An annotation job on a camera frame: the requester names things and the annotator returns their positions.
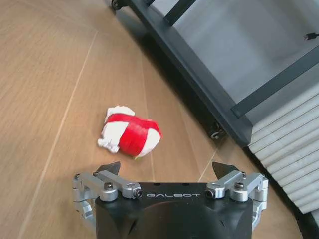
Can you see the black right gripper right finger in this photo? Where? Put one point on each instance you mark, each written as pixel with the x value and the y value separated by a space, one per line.
pixel 239 183

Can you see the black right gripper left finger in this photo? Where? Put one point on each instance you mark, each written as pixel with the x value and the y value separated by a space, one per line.
pixel 104 183

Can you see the grey ribbed panel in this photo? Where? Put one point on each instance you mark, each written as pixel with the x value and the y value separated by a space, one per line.
pixel 286 159

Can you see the black caster wheel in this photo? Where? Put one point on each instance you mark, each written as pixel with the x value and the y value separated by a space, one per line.
pixel 215 131
pixel 116 4

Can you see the black metal frame cart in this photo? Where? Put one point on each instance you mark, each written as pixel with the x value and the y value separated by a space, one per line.
pixel 211 57

